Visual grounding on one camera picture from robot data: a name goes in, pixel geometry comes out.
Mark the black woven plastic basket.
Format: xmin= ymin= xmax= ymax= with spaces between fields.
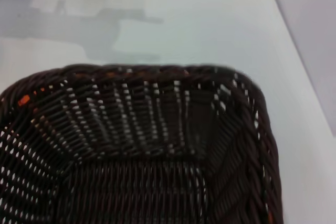
xmin=0 ymin=62 xmax=286 ymax=224

